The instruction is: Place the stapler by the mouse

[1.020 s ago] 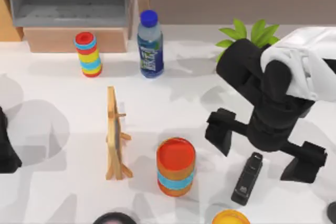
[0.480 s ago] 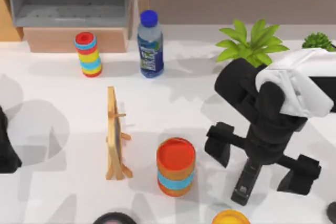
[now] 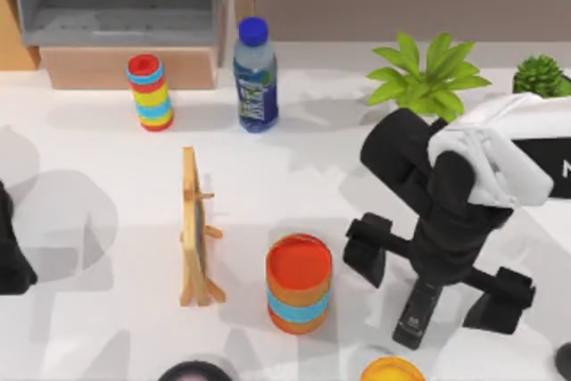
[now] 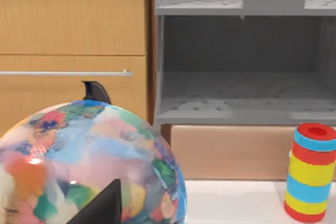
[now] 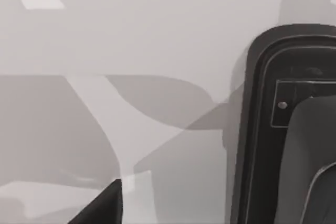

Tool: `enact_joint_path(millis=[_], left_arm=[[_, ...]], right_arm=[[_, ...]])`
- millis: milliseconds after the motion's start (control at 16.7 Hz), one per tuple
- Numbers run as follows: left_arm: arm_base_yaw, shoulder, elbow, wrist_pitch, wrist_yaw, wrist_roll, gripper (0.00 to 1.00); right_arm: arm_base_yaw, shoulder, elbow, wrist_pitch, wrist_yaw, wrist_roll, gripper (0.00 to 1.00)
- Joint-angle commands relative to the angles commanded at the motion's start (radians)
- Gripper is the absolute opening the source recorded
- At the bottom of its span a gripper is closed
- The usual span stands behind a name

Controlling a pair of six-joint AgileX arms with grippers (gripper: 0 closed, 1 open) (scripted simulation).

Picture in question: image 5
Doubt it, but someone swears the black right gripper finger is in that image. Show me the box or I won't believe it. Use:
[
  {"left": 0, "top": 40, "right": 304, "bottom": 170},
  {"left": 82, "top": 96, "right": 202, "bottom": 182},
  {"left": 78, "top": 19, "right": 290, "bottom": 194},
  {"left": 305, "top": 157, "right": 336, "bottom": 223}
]
[{"left": 67, "top": 178, "right": 123, "bottom": 224}]

